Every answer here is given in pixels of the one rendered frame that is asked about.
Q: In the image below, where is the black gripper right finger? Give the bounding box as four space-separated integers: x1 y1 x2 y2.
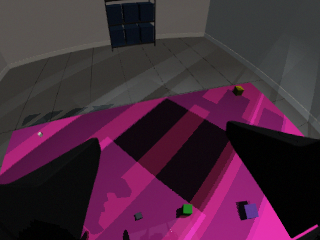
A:
225 121 320 239

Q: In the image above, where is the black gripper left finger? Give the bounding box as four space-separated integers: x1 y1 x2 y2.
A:
0 137 101 240

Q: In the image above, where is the small purple cube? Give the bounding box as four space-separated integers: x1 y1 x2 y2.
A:
239 203 259 220

